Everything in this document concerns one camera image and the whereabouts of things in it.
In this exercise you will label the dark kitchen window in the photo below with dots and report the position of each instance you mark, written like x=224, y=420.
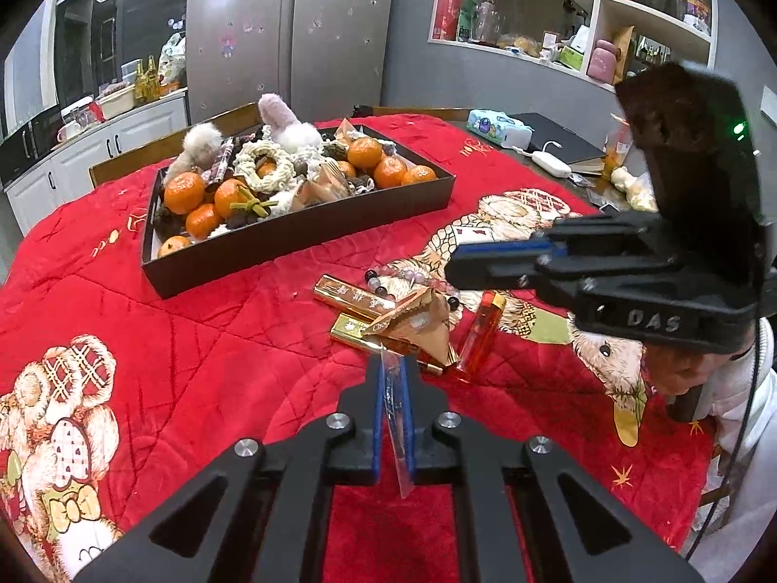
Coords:
x=133, y=24

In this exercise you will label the kraft paper bag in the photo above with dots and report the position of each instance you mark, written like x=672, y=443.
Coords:
x=624, y=54

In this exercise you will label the white kitchen cabinet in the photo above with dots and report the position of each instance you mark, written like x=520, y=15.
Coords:
x=109, y=152

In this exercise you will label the white basin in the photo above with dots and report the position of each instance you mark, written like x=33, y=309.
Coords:
x=115, y=101

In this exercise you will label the cream crochet scrunchie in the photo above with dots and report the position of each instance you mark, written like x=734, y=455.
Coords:
x=246, y=161

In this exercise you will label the clear plastic packet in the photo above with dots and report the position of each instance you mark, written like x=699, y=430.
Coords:
x=397, y=413

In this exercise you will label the glass jar with colourful label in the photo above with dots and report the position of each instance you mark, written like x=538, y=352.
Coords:
x=697, y=9

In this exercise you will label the white fluffy pompom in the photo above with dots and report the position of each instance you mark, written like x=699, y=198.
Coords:
x=197, y=146

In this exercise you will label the green packet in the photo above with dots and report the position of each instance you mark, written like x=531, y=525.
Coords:
x=466, y=19

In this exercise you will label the glass pitcher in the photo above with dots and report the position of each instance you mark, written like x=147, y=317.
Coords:
x=485, y=21

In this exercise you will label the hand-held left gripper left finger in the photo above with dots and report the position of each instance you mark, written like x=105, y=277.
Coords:
x=379, y=431

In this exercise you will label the black microwave oven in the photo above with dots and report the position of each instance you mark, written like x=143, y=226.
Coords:
x=27, y=146

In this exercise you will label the white mug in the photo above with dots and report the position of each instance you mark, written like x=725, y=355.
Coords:
x=67, y=132

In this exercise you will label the cartoon figure fridge magnet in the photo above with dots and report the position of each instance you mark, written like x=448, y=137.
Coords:
x=227, y=45

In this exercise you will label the person's right forearm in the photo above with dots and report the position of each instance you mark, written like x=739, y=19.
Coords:
x=728, y=407

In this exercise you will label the drink cup with straw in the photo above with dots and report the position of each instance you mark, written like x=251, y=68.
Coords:
x=619, y=149

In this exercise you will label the blue tissue pack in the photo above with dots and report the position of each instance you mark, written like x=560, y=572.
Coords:
x=499, y=126

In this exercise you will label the white plastic bag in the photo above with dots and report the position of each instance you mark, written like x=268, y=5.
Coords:
x=173, y=61

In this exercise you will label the wooden chair back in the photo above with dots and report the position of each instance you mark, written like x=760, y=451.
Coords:
x=139, y=161

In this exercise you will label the red lighter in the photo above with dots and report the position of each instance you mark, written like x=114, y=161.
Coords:
x=479, y=331

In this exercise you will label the heap of mandarins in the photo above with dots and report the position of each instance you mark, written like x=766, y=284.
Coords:
x=185, y=191

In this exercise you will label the dark brown tray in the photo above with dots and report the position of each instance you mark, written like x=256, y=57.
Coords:
x=291, y=237

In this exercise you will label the clear plastic container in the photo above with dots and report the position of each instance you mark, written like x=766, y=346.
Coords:
x=130, y=70

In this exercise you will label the red bear printed blanket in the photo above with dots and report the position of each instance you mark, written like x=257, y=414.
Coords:
x=243, y=328

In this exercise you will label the white power adapter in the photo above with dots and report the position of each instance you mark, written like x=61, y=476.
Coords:
x=551, y=163

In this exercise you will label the pink white fluffy toy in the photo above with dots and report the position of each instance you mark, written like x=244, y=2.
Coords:
x=288, y=124

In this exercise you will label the olive green hair bow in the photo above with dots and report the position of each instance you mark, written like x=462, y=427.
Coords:
x=252, y=203

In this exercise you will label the plastic bag of ginger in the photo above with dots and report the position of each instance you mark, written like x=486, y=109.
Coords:
x=634, y=189

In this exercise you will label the green tissue box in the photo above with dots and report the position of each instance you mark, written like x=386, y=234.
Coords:
x=570, y=56

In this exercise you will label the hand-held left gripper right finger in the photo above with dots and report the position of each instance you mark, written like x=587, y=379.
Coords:
x=411, y=449

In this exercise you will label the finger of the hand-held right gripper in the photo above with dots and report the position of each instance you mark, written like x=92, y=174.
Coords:
x=510, y=248
x=498, y=270

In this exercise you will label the silver double door refrigerator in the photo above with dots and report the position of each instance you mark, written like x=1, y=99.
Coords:
x=303, y=30

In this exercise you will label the red gift box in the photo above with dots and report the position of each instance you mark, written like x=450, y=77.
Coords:
x=446, y=9

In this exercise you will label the dark patterned candy bar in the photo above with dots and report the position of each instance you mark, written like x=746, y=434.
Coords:
x=220, y=161

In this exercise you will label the person's right hand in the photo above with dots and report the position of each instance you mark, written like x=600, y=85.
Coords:
x=680, y=370

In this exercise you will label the plate of bread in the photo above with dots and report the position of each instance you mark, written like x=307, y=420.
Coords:
x=522, y=42

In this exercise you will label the black notebook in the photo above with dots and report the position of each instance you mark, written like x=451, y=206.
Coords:
x=570, y=143

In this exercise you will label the yellow glass bottle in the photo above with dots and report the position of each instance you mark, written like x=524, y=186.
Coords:
x=139, y=84
x=152, y=80

